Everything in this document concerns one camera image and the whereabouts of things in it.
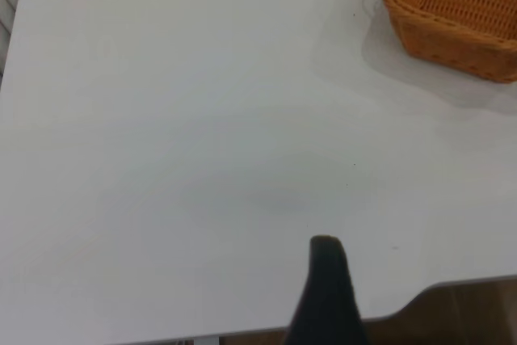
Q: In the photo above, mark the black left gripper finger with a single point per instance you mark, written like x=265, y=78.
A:
x=327, y=300

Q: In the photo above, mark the orange wicker basket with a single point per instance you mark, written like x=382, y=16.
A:
x=444, y=38

